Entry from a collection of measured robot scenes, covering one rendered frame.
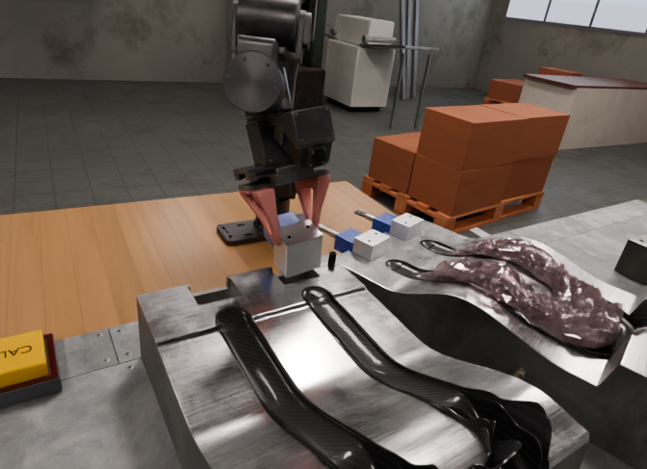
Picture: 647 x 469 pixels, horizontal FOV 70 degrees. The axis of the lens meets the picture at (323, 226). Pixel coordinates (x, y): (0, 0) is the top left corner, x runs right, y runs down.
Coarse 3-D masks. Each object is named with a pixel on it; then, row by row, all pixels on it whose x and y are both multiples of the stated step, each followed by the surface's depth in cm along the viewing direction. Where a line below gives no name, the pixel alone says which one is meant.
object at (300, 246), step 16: (288, 224) 59; (304, 224) 57; (288, 240) 55; (304, 240) 55; (320, 240) 56; (288, 256) 55; (304, 256) 57; (320, 256) 58; (288, 272) 57; (304, 272) 58
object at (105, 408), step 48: (576, 240) 101; (624, 240) 104; (624, 288) 84; (96, 336) 58; (96, 384) 51; (144, 384) 52; (0, 432) 45; (48, 432) 45; (96, 432) 46; (144, 432) 46
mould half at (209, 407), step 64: (192, 320) 49; (256, 320) 50; (384, 320) 54; (192, 384) 42; (320, 384) 44; (384, 384) 43; (512, 384) 40; (192, 448) 38; (256, 448) 35; (448, 448) 33; (576, 448) 35
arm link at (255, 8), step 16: (240, 0) 49; (256, 0) 50; (272, 0) 50; (288, 0) 50; (304, 0) 69; (240, 16) 49; (256, 16) 49; (272, 16) 49; (288, 16) 49; (240, 32) 50; (256, 32) 50; (272, 32) 50; (288, 32) 50; (288, 48) 52
